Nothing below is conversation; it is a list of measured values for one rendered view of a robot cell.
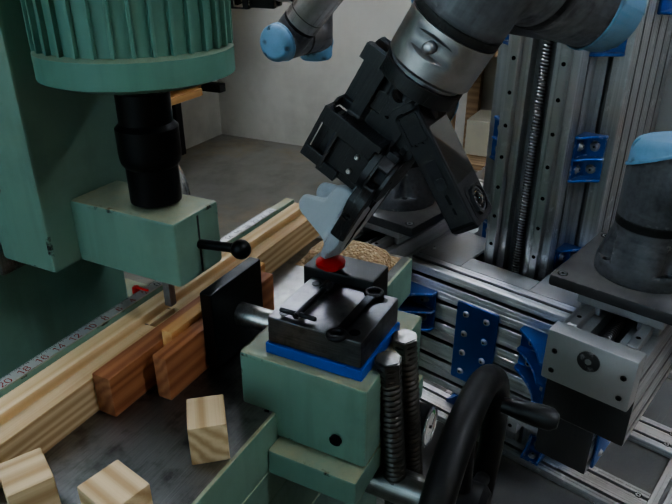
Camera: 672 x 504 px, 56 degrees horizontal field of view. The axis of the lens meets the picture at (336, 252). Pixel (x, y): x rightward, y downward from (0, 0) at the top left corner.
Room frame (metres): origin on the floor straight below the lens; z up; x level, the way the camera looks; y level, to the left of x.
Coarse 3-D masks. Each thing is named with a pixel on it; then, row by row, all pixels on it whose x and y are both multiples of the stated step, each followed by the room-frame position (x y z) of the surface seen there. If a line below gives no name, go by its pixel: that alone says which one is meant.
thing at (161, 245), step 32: (96, 192) 0.63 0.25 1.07; (128, 192) 0.63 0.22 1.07; (96, 224) 0.59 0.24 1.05; (128, 224) 0.57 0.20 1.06; (160, 224) 0.55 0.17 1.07; (192, 224) 0.57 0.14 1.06; (96, 256) 0.59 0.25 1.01; (128, 256) 0.57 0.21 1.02; (160, 256) 0.55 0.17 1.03; (192, 256) 0.56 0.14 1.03
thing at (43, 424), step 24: (264, 240) 0.78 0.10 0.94; (288, 240) 0.80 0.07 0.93; (312, 240) 0.86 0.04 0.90; (96, 360) 0.51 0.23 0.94; (72, 384) 0.47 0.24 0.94; (48, 408) 0.44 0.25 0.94; (72, 408) 0.46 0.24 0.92; (96, 408) 0.48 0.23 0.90; (0, 432) 0.41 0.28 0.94; (24, 432) 0.41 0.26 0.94; (48, 432) 0.43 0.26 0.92; (0, 456) 0.39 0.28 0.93
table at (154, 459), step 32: (288, 288) 0.72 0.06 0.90; (192, 384) 0.52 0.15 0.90; (224, 384) 0.52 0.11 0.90; (96, 416) 0.47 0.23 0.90; (128, 416) 0.47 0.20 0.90; (160, 416) 0.47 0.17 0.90; (256, 416) 0.47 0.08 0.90; (64, 448) 0.43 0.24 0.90; (96, 448) 0.43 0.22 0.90; (128, 448) 0.43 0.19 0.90; (160, 448) 0.43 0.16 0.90; (256, 448) 0.45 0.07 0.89; (288, 448) 0.46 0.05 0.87; (64, 480) 0.39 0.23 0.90; (160, 480) 0.39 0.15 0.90; (192, 480) 0.39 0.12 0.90; (224, 480) 0.40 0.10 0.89; (256, 480) 0.44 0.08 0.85; (320, 480) 0.43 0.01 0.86; (352, 480) 0.42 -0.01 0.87
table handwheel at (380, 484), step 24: (480, 384) 0.45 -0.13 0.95; (504, 384) 0.50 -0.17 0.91; (456, 408) 0.43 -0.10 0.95; (480, 408) 0.43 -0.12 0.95; (456, 432) 0.40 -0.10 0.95; (480, 432) 0.56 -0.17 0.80; (504, 432) 0.55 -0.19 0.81; (456, 456) 0.38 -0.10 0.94; (480, 456) 0.55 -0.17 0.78; (384, 480) 0.47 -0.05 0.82; (408, 480) 0.46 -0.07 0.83; (432, 480) 0.37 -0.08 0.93; (456, 480) 0.37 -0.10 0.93; (480, 480) 0.51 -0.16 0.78
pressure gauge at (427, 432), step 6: (420, 402) 0.75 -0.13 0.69; (420, 408) 0.73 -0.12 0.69; (426, 408) 0.73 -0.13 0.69; (432, 408) 0.73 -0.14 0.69; (420, 414) 0.72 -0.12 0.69; (426, 414) 0.72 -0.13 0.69; (432, 414) 0.74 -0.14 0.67; (420, 420) 0.71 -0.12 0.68; (426, 420) 0.71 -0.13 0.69; (432, 420) 0.74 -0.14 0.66; (426, 426) 0.70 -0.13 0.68; (432, 426) 0.74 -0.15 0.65; (426, 432) 0.71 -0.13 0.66; (432, 432) 0.74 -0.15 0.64; (426, 438) 0.72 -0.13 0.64; (426, 444) 0.71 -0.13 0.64
